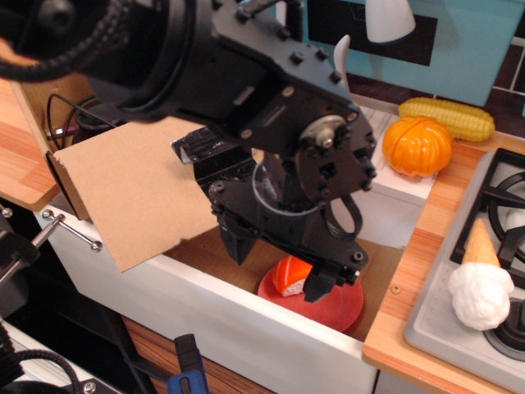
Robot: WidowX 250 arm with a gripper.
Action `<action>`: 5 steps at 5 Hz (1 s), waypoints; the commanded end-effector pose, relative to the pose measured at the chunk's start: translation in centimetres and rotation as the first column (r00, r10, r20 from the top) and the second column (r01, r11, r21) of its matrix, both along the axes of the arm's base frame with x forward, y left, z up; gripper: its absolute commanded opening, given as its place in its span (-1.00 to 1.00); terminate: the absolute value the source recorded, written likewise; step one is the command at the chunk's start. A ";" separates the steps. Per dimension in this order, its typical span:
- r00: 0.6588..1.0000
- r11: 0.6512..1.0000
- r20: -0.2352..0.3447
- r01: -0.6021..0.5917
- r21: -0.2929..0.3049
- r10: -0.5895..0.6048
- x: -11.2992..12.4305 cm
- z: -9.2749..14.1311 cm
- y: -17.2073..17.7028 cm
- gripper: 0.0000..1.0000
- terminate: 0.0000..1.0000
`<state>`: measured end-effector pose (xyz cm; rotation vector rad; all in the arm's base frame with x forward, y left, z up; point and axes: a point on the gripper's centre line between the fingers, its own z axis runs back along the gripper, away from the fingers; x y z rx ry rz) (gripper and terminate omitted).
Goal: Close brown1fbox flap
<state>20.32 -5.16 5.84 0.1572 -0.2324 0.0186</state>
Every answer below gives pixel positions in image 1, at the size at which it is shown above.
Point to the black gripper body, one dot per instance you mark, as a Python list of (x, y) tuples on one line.
[(243, 199)]

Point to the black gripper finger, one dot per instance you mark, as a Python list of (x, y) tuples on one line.
[(320, 282), (238, 244)]

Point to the brown cardboard box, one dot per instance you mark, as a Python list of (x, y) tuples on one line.
[(128, 181)]

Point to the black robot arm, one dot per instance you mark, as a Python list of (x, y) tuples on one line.
[(287, 146)]

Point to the salmon sushi toy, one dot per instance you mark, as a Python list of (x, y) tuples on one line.
[(289, 275)]

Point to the red plate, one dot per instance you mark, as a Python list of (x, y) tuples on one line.
[(339, 310)]

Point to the cardboard sheet in sink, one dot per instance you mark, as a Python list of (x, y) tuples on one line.
[(207, 254)]

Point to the white toy sink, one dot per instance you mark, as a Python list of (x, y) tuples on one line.
[(263, 342)]

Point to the toy ice cream cone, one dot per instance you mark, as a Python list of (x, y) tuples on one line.
[(480, 288)]

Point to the orange toy pumpkin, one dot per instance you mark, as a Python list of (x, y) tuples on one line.
[(417, 146)]

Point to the grey toy faucet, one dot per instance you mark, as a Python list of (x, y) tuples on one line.
[(340, 57)]

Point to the grey toy stove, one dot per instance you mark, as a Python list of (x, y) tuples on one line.
[(496, 196)]

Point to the yellow toy corn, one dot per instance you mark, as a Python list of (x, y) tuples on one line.
[(463, 121)]

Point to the white lamp shade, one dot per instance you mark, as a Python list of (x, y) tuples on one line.
[(388, 20)]

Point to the blue black clamp handle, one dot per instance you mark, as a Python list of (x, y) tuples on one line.
[(192, 376)]

